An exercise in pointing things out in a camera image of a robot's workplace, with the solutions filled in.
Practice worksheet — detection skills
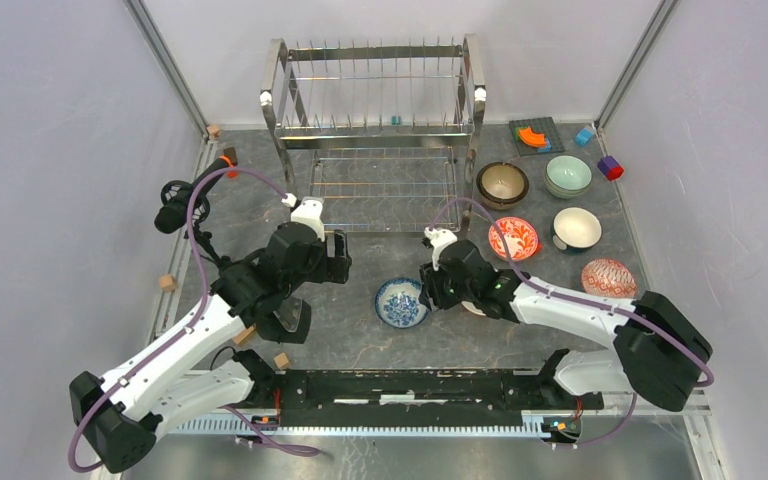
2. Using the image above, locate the red white patterned bowl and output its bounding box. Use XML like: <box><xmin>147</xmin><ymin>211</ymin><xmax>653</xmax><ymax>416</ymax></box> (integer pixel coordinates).
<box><xmin>487</xmin><ymin>216</ymin><xmax>543</xmax><ymax>262</ymax></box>

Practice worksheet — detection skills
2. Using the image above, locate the blue white porcelain bowl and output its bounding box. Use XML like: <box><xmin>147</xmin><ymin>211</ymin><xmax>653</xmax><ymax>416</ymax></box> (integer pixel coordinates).
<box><xmin>373</xmin><ymin>277</ymin><xmax>430</xmax><ymax>329</ymax></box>

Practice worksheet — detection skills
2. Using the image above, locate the brown patterned bowl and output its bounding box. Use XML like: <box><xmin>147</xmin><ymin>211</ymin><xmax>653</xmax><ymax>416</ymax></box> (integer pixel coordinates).
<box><xmin>475</xmin><ymin>161</ymin><xmax>531</xmax><ymax>212</ymax></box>

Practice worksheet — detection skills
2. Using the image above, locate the black white patterned bowl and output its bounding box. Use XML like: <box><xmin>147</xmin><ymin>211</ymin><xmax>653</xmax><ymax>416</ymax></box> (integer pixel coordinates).
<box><xmin>475</xmin><ymin>165</ymin><xmax>531</xmax><ymax>212</ymax></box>

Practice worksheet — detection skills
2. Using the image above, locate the pale green ceramic bowl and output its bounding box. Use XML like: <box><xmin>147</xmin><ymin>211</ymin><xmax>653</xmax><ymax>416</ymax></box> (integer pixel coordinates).
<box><xmin>544</xmin><ymin>176</ymin><xmax>591</xmax><ymax>199</ymax></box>

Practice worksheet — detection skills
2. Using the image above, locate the steel two-tier dish rack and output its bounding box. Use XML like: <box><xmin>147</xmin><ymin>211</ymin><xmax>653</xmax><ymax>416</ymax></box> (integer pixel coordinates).
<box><xmin>259</xmin><ymin>34</ymin><xmax>487</xmax><ymax>236</ymax></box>

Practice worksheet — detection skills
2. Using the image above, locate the blue zigzag patterned bowl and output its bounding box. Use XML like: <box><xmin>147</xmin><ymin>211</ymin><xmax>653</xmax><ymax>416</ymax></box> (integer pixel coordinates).
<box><xmin>581</xmin><ymin>258</ymin><xmax>637</xmax><ymax>298</ymax></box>

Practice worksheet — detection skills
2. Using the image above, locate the orange bowl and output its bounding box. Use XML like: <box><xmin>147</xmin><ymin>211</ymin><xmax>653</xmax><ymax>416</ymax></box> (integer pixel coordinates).
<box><xmin>462</xmin><ymin>301</ymin><xmax>485</xmax><ymax>316</ymax></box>

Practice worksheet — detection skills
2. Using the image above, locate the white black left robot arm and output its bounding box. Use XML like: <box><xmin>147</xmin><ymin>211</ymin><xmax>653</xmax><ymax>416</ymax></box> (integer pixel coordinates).
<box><xmin>69</xmin><ymin>221</ymin><xmax>352</xmax><ymax>473</ymax></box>

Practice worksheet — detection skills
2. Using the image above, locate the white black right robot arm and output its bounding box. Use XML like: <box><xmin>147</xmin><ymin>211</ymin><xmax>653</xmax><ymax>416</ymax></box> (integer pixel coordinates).
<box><xmin>420</xmin><ymin>230</ymin><xmax>714</xmax><ymax>412</ymax></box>

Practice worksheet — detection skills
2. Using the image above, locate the wooden block under arm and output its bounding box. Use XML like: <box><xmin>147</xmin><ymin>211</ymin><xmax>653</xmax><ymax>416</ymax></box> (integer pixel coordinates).
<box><xmin>233</xmin><ymin>325</ymin><xmax>257</xmax><ymax>346</ymax></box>

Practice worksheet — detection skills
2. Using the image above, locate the black clear-top container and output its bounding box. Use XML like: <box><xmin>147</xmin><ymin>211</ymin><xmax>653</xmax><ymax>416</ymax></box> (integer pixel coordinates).
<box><xmin>255</xmin><ymin>296</ymin><xmax>312</xmax><ymax>344</ymax></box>

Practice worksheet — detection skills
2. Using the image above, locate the wooden cube near base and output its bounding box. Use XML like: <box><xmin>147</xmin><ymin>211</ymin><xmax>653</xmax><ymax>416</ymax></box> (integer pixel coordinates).
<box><xmin>273</xmin><ymin>352</ymin><xmax>291</xmax><ymax>371</ymax></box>

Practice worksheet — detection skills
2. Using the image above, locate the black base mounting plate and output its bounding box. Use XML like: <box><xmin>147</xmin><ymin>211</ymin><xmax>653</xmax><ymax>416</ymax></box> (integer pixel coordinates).
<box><xmin>235</xmin><ymin>369</ymin><xmax>604</xmax><ymax>428</ymax></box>

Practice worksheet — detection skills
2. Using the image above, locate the orange curved block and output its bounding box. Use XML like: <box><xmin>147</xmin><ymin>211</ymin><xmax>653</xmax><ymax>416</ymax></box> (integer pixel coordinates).
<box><xmin>517</xmin><ymin>127</ymin><xmax>550</xmax><ymax>149</ymax></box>

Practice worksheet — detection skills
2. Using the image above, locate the grey building baseplate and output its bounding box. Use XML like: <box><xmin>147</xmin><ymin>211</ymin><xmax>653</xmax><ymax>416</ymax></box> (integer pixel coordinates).
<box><xmin>508</xmin><ymin>117</ymin><xmax>565</xmax><ymax>156</ymax></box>

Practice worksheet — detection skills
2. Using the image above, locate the black microphone on tripod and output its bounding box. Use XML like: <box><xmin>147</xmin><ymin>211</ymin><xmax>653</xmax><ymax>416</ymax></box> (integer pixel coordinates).
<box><xmin>154</xmin><ymin>157</ymin><xmax>231</xmax><ymax>268</ymax></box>

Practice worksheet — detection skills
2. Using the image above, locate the purple red block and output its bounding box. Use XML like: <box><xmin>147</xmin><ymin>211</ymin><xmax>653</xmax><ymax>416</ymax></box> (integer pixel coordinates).
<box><xmin>597</xmin><ymin>155</ymin><xmax>625</xmax><ymax>181</ymax></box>

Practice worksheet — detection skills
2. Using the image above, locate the light blue block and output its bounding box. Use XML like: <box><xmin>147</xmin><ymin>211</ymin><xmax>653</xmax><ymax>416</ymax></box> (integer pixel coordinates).
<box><xmin>574</xmin><ymin>125</ymin><xmax>597</xmax><ymax>147</ymax></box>

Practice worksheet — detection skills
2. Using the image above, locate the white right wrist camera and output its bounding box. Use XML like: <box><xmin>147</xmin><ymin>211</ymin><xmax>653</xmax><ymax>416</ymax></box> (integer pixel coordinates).
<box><xmin>422</xmin><ymin>227</ymin><xmax>458</xmax><ymax>250</ymax></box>

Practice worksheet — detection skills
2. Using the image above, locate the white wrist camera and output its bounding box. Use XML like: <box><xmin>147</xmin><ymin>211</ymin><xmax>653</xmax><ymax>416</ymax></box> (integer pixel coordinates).
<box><xmin>281</xmin><ymin>193</ymin><xmax>326</xmax><ymax>241</ymax></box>
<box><xmin>422</xmin><ymin>227</ymin><xmax>458</xmax><ymax>250</ymax></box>

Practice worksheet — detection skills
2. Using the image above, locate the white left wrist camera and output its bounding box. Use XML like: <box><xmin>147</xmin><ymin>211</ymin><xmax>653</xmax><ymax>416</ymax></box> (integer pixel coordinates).
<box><xmin>281</xmin><ymin>193</ymin><xmax>326</xmax><ymax>241</ymax></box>

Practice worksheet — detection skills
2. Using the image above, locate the wooden cube left rail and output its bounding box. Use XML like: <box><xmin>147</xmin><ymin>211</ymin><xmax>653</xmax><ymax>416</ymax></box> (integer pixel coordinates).
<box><xmin>158</xmin><ymin>274</ymin><xmax>178</xmax><ymax>293</ymax></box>

